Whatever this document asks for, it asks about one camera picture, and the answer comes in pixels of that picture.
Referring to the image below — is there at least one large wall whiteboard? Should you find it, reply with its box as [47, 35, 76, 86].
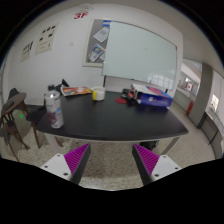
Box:
[101, 20, 178, 91]

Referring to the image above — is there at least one small white wall poster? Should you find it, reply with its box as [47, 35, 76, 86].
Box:
[20, 40, 35, 64]

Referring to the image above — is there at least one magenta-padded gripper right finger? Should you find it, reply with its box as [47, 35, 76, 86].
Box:
[132, 144, 183, 186]

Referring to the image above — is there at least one brown wooden chair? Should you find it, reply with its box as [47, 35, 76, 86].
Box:
[0, 87, 32, 162]

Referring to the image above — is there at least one grey pin board with papers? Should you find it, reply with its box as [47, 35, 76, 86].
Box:
[82, 18, 113, 68]

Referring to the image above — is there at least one white mug with yellow handle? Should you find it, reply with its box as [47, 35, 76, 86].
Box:
[91, 86, 106, 102]

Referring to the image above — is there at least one red fire extinguisher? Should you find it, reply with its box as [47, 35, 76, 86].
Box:
[186, 101, 195, 116]

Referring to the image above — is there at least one red and black tool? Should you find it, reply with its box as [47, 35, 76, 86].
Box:
[121, 88, 141, 101]

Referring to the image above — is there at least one black pointed object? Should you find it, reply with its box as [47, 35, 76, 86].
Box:
[60, 78, 71, 89]

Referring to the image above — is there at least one blue and white cardboard box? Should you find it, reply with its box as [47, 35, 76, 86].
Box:
[131, 83, 175, 109]

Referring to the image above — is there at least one large white wall poster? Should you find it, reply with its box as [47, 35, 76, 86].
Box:
[34, 22, 61, 56]

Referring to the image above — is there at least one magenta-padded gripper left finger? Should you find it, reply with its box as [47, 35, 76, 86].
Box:
[40, 143, 92, 185]

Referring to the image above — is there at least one clear black-capped drink bottle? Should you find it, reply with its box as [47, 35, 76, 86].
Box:
[44, 84, 65, 130]

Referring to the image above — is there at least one red floor number sign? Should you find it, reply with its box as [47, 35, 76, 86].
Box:
[73, 11, 90, 20]

